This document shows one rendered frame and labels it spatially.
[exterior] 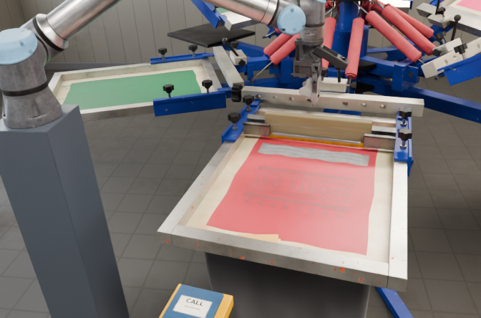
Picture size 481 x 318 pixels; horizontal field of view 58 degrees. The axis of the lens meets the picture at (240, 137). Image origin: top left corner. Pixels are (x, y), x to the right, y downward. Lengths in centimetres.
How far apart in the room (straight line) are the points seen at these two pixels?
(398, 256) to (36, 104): 97
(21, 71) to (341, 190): 92
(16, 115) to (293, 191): 78
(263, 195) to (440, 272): 145
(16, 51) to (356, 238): 96
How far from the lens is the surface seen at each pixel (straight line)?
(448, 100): 204
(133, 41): 549
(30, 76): 126
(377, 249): 112
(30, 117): 128
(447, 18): 244
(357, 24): 203
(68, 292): 160
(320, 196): 127
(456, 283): 251
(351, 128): 147
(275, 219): 118
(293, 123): 149
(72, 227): 139
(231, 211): 121
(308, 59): 140
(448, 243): 272
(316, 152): 147
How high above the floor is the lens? 169
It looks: 28 degrees down
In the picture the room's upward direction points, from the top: 3 degrees counter-clockwise
